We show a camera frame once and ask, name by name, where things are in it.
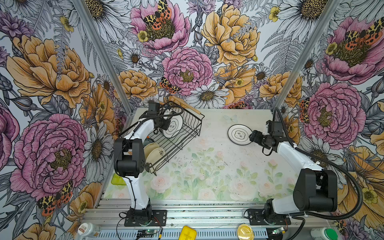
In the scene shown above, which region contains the white green rimmed plate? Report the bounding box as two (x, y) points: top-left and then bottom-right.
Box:
(163, 116), (183, 138)

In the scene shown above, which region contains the white plate ring pattern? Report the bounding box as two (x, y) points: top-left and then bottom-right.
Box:
(228, 124), (253, 146)

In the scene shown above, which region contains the black wire dish rack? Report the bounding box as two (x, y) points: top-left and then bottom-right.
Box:
(119, 95), (206, 176)

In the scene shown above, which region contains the cream bowl plate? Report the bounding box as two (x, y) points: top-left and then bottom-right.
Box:
(146, 147), (166, 166)

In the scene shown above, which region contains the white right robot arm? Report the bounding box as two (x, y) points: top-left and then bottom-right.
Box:
(250, 130), (338, 224)

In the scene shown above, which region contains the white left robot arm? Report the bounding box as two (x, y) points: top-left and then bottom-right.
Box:
(114, 115), (172, 227)

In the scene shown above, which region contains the green translucent square dish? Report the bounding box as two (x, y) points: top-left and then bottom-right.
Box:
(111, 174), (126, 186)

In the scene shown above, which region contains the round yellow lid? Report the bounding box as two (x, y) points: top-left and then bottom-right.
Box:
(237, 224), (255, 240)

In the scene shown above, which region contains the green white button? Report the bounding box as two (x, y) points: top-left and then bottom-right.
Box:
(310, 228), (339, 240)

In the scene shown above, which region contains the yellow plastic block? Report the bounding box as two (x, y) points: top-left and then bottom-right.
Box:
(179, 226), (197, 240)

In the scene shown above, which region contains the white bottle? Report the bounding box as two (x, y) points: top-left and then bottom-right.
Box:
(78, 223), (102, 237)

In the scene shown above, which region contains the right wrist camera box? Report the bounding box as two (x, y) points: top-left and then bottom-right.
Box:
(267, 121), (285, 137)

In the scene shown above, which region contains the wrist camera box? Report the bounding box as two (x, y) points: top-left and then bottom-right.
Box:
(267, 121), (285, 137)
(147, 102), (161, 118)

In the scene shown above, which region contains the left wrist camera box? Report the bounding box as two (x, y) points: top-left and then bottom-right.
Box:
(147, 102), (161, 118)

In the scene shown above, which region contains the black corrugated cable conduit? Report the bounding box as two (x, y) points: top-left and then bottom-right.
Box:
(272, 107), (364, 221)

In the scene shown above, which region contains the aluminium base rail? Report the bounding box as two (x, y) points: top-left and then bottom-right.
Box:
(80, 199), (334, 240)

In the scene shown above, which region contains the aluminium left corner post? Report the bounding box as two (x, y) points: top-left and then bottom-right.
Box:
(74, 1), (133, 117)

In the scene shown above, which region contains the aluminium corner post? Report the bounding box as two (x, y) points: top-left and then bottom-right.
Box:
(273, 0), (341, 110)
(74, 1), (133, 117)

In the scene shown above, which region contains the aluminium right corner post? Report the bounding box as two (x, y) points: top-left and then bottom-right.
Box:
(273, 0), (341, 110)

